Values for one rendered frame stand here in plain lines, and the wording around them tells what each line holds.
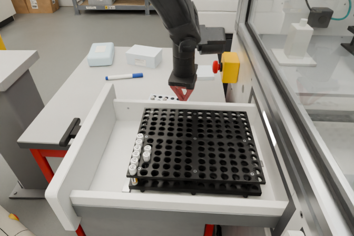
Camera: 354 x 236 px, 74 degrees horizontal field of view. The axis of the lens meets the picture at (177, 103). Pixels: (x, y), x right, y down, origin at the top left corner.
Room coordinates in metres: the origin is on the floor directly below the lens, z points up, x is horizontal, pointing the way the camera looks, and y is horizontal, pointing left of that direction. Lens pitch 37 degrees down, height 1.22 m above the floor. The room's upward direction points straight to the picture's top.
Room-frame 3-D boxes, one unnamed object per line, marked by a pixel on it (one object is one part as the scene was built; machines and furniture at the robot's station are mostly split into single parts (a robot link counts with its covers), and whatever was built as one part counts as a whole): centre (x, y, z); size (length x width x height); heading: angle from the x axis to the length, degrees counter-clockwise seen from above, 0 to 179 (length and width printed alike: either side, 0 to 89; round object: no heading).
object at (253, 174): (0.31, -0.03, 0.87); 0.22 x 0.18 x 0.06; 87
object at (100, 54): (0.92, 0.32, 0.78); 0.15 x 0.10 x 0.04; 7
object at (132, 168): (0.24, 0.07, 0.89); 0.01 x 0.01 x 0.05
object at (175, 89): (0.56, -0.02, 0.85); 0.07 x 0.07 x 0.09; 78
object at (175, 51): (0.55, -0.02, 0.98); 0.07 x 0.06 x 0.07; 96
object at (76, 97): (0.73, 0.12, 0.38); 0.62 x 0.58 x 0.76; 177
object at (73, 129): (0.33, 0.19, 0.91); 0.07 x 0.04 x 0.01; 177
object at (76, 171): (0.32, 0.17, 0.87); 0.29 x 0.02 x 0.11; 177
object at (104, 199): (0.31, -0.04, 0.86); 0.40 x 0.26 x 0.06; 87
